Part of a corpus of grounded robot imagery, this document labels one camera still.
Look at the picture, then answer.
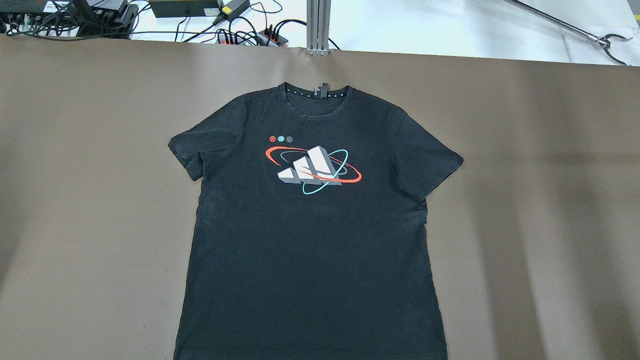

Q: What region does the red power strip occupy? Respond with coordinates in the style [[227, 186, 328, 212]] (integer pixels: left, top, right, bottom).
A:
[[213, 30, 289, 47]]

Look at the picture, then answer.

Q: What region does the aluminium frame post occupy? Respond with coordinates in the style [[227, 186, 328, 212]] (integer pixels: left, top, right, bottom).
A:
[[306, 0, 332, 56]]

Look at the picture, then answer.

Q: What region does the black power adapter box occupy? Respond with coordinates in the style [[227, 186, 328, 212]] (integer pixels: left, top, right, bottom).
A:
[[147, 0, 224, 18]]

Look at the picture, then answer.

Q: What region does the black graphic t-shirt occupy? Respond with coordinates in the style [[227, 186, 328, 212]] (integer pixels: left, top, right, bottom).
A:
[[167, 82, 464, 360]]

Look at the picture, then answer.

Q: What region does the yellow labelled power brick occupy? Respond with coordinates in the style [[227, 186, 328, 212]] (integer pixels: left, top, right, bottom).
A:
[[212, 0, 250, 26]]

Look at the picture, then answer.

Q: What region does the metal reacher grabber tool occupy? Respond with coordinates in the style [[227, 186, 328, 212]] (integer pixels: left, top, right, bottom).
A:
[[505, 0, 633, 66]]

